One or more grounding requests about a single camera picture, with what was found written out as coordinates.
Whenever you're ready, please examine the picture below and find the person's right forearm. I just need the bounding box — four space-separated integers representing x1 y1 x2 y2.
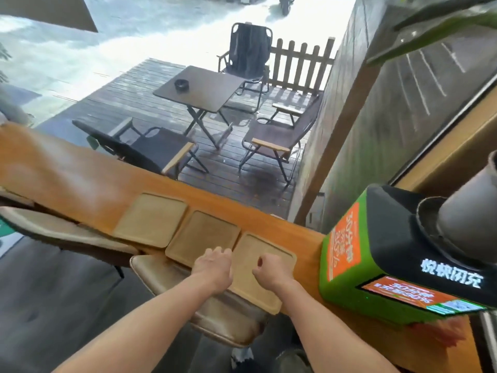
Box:
272 283 401 373

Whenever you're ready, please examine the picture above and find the square wooden tray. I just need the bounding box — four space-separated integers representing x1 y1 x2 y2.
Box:
165 210 242 269
112 192 189 249
227 232 298 316

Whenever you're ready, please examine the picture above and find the person's left forearm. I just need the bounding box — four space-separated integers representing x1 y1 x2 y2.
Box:
52 275 233 373

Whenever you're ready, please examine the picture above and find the wooden picket fence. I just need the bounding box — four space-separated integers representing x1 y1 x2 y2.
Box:
268 37 336 92

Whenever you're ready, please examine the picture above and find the black folding camping chair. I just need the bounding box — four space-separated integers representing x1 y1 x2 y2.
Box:
217 22 273 113

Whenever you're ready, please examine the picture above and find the black chair with wooden armrests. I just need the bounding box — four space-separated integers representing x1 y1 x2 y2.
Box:
72 117 210 181

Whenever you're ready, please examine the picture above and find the brown chair with wooden armrests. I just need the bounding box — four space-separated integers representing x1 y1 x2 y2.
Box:
238 93 324 185

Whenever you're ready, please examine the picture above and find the grey plant pot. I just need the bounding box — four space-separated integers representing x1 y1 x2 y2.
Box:
437 149 497 250

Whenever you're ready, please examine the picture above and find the green power bank station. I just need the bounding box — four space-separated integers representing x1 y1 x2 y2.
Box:
319 183 492 327

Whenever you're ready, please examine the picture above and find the grey pot saucer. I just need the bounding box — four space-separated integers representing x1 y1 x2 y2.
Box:
415 196 497 265

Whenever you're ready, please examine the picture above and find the green plant leaf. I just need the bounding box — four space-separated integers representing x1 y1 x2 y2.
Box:
365 0 497 67

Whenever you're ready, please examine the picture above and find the person's left hand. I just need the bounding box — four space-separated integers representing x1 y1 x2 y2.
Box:
191 247 234 295

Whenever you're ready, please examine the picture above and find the person's right hand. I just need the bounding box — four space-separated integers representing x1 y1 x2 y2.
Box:
252 254 298 294

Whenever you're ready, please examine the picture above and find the dark folding outdoor table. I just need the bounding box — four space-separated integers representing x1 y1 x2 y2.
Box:
152 65 246 150

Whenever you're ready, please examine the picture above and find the beige leather stool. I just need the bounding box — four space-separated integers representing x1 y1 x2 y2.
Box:
129 254 272 348
0 206 140 268

